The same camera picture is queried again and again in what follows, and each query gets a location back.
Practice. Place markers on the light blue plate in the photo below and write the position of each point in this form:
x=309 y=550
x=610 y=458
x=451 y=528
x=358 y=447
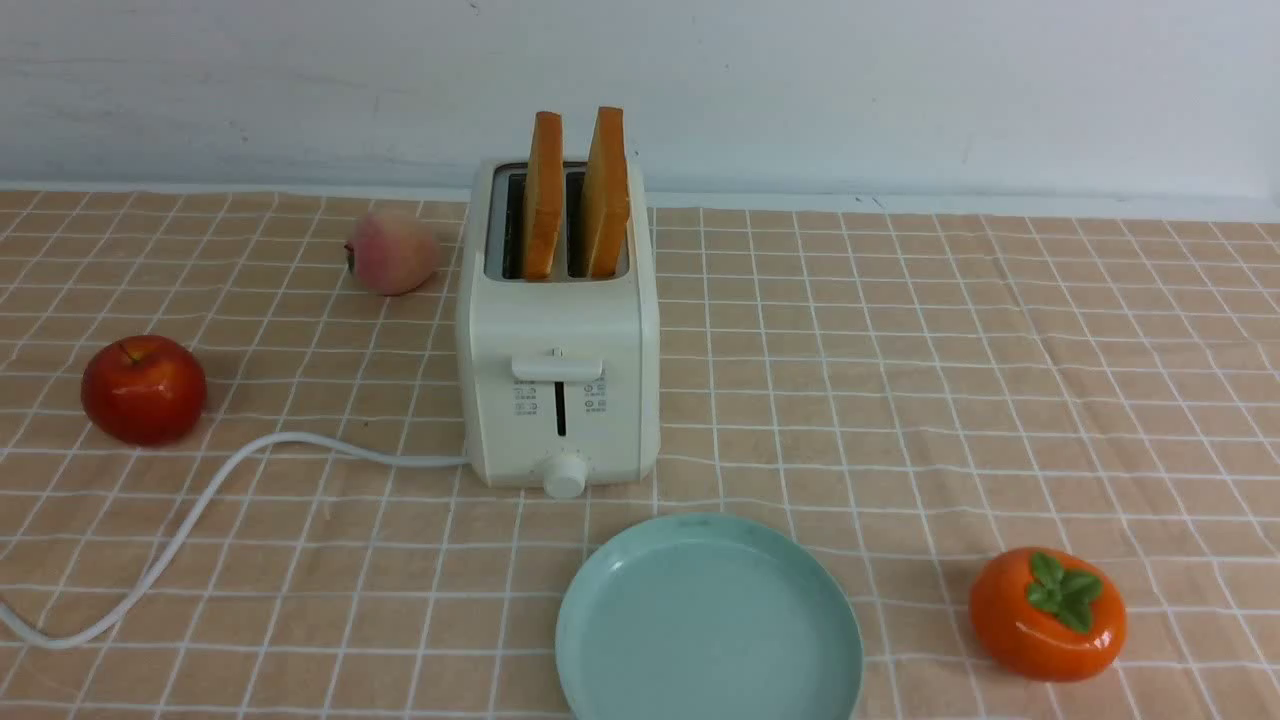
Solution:
x=707 y=616

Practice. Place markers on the pink peach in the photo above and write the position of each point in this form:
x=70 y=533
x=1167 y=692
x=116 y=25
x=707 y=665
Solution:
x=390 y=253

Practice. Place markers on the orange persimmon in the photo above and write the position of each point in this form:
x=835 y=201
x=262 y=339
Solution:
x=1047 y=615

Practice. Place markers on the red apple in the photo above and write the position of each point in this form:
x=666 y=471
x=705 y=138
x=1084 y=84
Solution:
x=145 y=390

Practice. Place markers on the orange checkered tablecloth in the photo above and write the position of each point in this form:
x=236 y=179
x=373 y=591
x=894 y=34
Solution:
x=907 y=396

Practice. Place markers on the toast slice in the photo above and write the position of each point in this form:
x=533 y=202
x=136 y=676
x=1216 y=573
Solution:
x=605 y=196
x=544 y=197

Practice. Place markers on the white two-slot toaster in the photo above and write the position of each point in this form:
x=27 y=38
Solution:
x=559 y=379

